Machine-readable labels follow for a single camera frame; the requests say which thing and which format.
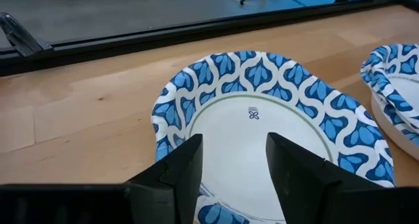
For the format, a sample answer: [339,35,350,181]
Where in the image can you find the black metal bracket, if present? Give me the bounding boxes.
[0,12,55,58]

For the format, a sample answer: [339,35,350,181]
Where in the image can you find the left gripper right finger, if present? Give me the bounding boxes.
[266,132,382,224]

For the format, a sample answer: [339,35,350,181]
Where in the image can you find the black table edge rail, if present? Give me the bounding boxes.
[0,0,419,77]

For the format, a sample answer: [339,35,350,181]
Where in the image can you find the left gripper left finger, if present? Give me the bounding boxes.
[126,134,204,224]

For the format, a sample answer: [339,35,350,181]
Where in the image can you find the blue patterned paper bowl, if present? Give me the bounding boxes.
[151,50,396,224]
[371,92,419,161]

